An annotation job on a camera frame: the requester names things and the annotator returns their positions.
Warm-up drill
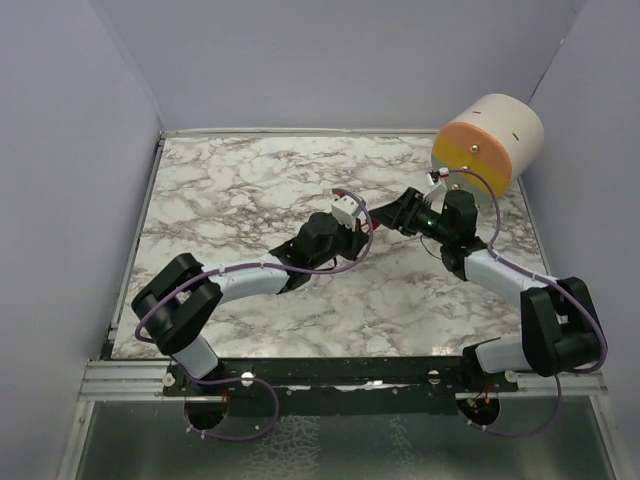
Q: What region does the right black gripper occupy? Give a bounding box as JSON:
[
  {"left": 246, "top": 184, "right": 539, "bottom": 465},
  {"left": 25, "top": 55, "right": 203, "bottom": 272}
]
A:
[{"left": 368, "top": 187, "right": 453, "bottom": 245}]

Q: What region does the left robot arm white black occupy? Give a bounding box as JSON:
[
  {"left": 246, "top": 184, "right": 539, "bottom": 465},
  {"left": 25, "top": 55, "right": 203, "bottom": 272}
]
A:
[{"left": 131, "top": 212, "right": 370, "bottom": 395}]

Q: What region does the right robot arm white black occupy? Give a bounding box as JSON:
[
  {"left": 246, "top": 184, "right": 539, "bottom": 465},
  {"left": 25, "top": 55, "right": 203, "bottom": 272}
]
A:
[{"left": 370, "top": 188, "right": 604, "bottom": 391}]

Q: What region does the cylindrical drawer box pastel front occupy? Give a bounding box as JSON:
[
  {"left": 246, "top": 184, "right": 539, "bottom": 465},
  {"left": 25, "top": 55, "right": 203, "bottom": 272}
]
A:
[{"left": 431, "top": 94, "right": 544, "bottom": 204}]

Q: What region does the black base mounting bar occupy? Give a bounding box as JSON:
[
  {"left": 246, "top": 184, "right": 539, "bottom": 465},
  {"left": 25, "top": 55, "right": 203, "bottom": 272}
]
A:
[{"left": 163, "top": 355, "right": 518, "bottom": 416}]

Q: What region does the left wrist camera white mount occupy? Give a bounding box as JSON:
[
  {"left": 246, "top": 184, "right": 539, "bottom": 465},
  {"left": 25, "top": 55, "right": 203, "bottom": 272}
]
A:
[{"left": 331, "top": 189, "right": 366, "bottom": 231}]

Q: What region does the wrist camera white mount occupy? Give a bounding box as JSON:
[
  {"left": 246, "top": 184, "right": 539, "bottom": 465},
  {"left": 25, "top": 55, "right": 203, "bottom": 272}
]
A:
[
  {"left": 331, "top": 189, "right": 366, "bottom": 231},
  {"left": 424, "top": 167, "right": 450, "bottom": 204}
]

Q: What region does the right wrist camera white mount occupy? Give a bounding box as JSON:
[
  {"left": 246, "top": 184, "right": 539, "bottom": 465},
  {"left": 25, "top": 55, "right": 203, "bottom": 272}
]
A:
[{"left": 424, "top": 167, "right": 450, "bottom": 204}]

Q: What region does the right aluminium extrusion rail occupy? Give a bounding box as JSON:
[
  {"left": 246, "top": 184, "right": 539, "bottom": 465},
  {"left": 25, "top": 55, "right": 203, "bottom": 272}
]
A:
[{"left": 517, "top": 373, "right": 608, "bottom": 397}]

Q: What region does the aluminium extrusion rail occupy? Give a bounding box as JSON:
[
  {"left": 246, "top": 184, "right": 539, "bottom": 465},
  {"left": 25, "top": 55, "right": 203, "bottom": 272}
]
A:
[
  {"left": 517, "top": 373, "right": 608, "bottom": 397},
  {"left": 78, "top": 360, "right": 169, "bottom": 402}
]

